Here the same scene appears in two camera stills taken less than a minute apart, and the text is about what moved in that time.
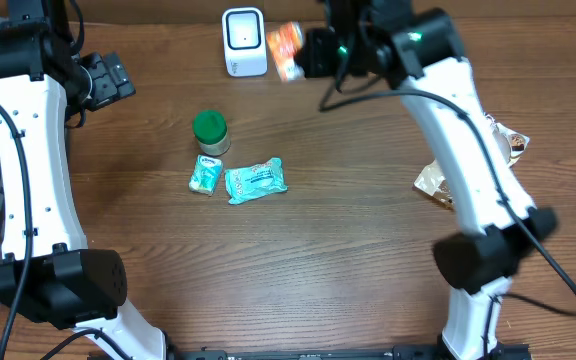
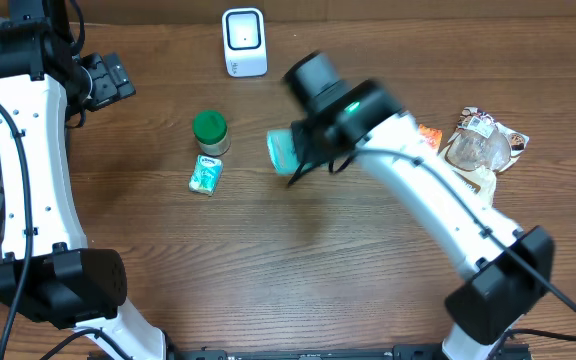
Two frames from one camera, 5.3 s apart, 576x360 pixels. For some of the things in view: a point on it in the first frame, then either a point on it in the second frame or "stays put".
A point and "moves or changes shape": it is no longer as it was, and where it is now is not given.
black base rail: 496,352 stays put
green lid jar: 210,129 stays put
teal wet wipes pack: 254,181 to 281,151
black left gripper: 114,80 stays put
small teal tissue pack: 205,175 stays put
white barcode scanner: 245,41 stays put
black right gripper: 315,57 to 306,137
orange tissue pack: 284,42 moves or changes shape
